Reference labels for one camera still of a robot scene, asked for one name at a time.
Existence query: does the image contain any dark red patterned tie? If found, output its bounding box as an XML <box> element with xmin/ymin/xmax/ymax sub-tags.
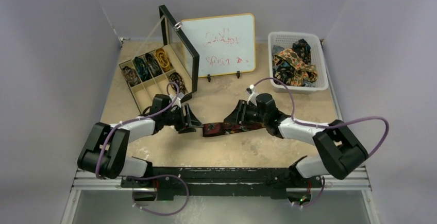
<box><xmin>202</xmin><ymin>122</ymin><xmax>266</xmax><ymax>137</ymax></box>

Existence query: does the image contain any rolled blue tie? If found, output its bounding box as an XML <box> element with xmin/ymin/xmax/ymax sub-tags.
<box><xmin>133</xmin><ymin>57</ymin><xmax>152</xmax><ymax>82</ymax></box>

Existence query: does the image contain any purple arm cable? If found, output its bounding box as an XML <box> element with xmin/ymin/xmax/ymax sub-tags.
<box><xmin>250</xmin><ymin>77</ymin><xmax>390</xmax><ymax>158</ymax></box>
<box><xmin>95</xmin><ymin>81</ymin><xmax>180</xmax><ymax>179</ymax></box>

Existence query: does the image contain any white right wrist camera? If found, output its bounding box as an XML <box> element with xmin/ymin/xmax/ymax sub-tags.
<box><xmin>246</xmin><ymin>84</ymin><xmax>259</xmax><ymax>106</ymax></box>

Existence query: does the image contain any orange floral tie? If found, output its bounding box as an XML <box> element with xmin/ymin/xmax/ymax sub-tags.
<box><xmin>272</xmin><ymin>48</ymin><xmax>318</xmax><ymax>87</ymax></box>

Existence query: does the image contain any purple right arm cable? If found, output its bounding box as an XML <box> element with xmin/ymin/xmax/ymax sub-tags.
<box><xmin>250</xmin><ymin>77</ymin><xmax>390</xmax><ymax>158</ymax></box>

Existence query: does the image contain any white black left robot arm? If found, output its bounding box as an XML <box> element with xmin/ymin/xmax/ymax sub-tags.
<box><xmin>77</xmin><ymin>94</ymin><xmax>203</xmax><ymax>187</ymax></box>

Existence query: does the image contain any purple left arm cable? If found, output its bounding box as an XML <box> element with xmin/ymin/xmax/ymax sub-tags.
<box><xmin>95</xmin><ymin>81</ymin><xmax>180</xmax><ymax>179</ymax></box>

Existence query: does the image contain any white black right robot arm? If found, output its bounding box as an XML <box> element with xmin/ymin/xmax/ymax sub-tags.
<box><xmin>224</xmin><ymin>93</ymin><xmax>369</xmax><ymax>186</ymax></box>

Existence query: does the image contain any rolled grey tie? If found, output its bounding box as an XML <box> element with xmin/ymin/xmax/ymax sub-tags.
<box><xmin>144</xmin><ymin>53</ymin><xmax>162</xmax><ymax>77</ymax></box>

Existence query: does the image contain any beige compartment tie box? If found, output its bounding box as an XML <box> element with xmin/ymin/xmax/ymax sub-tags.
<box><xmin>119</xmin><ymin>42</ymin><xmax>195</xmax><ymax>112</ymax></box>

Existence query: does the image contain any dark blue patterned tie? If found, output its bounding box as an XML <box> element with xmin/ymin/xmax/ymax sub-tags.
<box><xmin>292</xmin><ymin>39</ymin><xmax>311</xmax><ymax>64</ymax></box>

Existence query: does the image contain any yellow framed whiteboard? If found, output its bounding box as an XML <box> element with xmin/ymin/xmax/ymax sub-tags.
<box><xmin>181</xmin><ymin>13</ymin><xmax>256</xmax><ymax>77</ymax></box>

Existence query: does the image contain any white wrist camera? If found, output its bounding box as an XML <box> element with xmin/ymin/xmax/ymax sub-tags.
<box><xmin>173</xmin><ymin>93</ymin><xmax>184</xmax><ymax>107</ymax></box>
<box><xmin>246</xmin><ymin>84</ymin><xmax>259</xmax><ymax>106</ymax></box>

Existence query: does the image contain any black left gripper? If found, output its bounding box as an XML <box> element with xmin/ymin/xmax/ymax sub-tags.
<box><xmin>161</xmin><ymin>104</ymin><xmax>202</xmax><ymax>133</ymax></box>

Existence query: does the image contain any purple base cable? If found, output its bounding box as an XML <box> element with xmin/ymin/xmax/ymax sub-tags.
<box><xmin>131</xmin><ymin>175</ymin><xmax>190</xmax><ymax>216</ymax></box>

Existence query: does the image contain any white plastic basket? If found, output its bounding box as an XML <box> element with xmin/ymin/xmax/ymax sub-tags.
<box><xmin>268</xmin><ymin>31</ymin><xmax>329</xmax><ymax>94</ymax></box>

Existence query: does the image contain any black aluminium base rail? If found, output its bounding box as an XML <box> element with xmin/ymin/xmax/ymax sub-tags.
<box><xmin>73</xmin><ymin>166</ymin><xmax>371</xmax><ymax>203</ymax></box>

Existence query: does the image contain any rolled brown striped tie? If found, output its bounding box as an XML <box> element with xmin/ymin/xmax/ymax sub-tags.
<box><xmin>122</xmin><ymin>66</ymin><xmax>141</xmax><ymax>87</ymax></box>

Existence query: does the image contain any rolled yellow tie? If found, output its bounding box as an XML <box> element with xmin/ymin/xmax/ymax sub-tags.
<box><xmin>155</xmin><ymin>48</ymin><xmax>172</xmax><ymax>72</ymax></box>

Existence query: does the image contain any black tie box lid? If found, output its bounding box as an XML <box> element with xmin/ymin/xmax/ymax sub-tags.
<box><xmin>159</xmin><ymin>5</ymin><xmax>200</xmax><ymax>99</ymax></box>

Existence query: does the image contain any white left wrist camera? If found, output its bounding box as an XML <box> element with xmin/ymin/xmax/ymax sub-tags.
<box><xmin>173</xmin><ymin>93</ymin><xmax>184</xmax><ymax>107</ymax></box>

